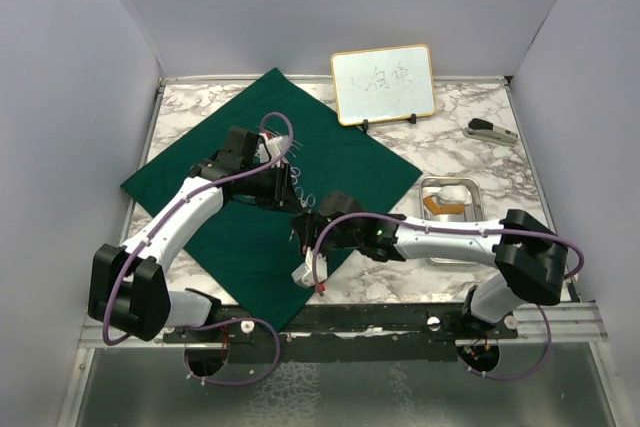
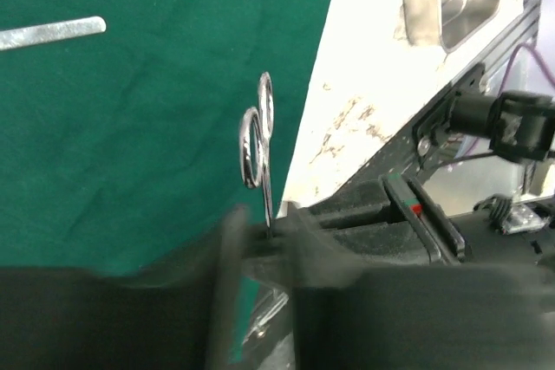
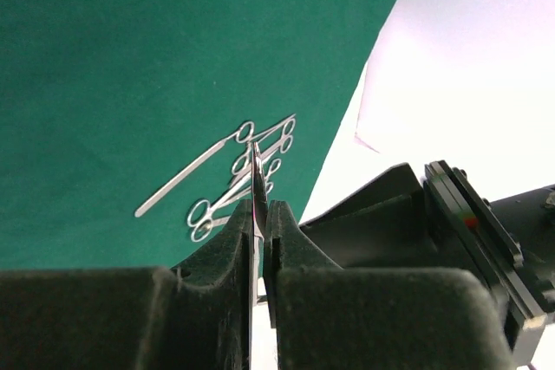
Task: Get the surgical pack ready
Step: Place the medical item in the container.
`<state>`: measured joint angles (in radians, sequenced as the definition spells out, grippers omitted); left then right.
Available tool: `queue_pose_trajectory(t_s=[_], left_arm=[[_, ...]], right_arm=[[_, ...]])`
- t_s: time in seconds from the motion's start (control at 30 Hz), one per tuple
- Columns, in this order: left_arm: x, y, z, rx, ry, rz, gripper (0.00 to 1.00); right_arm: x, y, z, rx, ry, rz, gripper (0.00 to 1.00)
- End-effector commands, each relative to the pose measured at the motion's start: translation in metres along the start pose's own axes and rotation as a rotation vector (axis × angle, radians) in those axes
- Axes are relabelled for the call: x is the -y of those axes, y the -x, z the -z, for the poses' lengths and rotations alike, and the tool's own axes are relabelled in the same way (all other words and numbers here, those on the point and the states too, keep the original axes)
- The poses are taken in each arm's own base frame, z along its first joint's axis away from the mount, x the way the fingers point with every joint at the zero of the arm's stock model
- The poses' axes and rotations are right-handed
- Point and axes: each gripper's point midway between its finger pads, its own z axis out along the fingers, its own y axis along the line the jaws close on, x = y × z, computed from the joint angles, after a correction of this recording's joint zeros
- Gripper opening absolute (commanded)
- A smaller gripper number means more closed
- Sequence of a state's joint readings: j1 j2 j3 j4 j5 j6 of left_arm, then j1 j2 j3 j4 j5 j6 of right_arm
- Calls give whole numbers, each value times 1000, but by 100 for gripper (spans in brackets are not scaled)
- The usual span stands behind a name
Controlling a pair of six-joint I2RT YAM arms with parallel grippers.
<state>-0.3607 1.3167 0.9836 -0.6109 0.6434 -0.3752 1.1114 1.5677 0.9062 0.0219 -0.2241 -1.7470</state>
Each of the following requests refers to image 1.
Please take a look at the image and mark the stainless steel tray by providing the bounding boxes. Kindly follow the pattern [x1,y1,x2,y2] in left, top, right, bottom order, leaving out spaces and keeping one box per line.
[418,176,484,267]

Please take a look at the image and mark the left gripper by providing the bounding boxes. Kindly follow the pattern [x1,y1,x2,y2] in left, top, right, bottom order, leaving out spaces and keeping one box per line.
[241,161,304,213]

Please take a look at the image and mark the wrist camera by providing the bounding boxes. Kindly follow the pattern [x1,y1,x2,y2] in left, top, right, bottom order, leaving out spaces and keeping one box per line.
[291,247,328,295]
[256,132,289,163]

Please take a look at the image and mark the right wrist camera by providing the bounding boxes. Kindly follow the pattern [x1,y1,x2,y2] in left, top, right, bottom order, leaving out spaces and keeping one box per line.
[291,247,328,295]

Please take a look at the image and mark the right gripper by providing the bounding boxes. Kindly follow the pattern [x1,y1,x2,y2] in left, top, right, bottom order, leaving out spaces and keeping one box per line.
[288,210,361,265]

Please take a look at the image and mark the green surgical cloth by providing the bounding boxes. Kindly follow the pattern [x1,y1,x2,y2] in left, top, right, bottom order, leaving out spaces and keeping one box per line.
[122,69,421,330]

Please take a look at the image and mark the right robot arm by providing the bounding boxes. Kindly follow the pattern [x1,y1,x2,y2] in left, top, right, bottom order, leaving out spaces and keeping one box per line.
[290,192,571,338]

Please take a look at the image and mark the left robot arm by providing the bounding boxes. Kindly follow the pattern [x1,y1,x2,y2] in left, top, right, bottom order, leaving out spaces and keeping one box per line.
[88,127,302,345]

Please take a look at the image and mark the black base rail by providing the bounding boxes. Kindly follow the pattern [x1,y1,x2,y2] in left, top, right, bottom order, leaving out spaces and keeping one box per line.
[163,303,518,364]

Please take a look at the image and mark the white board with frame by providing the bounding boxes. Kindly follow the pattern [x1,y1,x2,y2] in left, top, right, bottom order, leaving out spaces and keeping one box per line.
[330,44,437,126]

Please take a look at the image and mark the orange strip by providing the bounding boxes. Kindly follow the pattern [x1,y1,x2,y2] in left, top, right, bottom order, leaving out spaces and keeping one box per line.
[423,197,465,216]

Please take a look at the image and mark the black grey stapler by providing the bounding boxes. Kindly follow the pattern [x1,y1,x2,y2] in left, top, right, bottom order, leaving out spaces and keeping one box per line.
[462,118,519,146]

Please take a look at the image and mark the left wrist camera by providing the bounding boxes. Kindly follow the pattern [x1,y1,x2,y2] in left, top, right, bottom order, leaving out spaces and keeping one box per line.
[256,132,289,163]

